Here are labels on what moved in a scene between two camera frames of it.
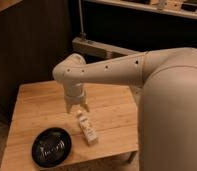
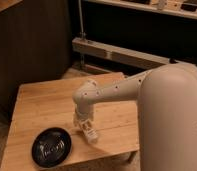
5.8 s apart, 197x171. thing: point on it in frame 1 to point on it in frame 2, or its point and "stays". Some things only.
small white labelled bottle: [89, 132] stays
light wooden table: [112, 111] stays
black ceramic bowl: [51, 146] stays
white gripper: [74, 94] to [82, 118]
